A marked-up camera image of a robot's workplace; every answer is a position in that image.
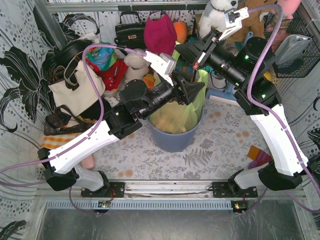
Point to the blue trash bin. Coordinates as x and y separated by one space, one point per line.
173 143

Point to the black round hat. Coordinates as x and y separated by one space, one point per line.
64 56

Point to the pink plush toy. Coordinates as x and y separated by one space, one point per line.
289 7

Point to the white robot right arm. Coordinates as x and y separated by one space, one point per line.
261 101

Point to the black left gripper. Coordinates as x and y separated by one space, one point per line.
180 90

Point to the striped red purple sock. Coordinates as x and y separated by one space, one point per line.
258 157

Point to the black leather handbag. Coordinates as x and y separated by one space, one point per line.
130 35

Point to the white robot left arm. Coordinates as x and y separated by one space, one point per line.
137 102

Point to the green plastic trash bag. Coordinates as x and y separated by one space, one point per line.
174 118

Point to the magenta cloth bag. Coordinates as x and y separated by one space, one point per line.
160 35

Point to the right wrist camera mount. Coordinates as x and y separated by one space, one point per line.
233 21

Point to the brown plush dog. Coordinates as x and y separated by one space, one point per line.
253 23

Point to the orange checkered cloth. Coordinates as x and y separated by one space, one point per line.
50 141

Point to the cream canvas tote bag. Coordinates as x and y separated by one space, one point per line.
77 98

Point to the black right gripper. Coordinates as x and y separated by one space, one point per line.
208 50

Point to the silver pouch in basket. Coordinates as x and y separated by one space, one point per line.
291 48

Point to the white round plush toy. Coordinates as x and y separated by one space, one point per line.
137 67

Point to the white husky plush dog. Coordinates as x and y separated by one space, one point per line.
213 16

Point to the pink pencil case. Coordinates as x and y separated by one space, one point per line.
88 162

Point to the orange plush toy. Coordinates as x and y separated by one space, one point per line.
181 31

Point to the colourful striped bag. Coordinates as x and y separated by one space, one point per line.
100 58

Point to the black wire basket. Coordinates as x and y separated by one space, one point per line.
302 66

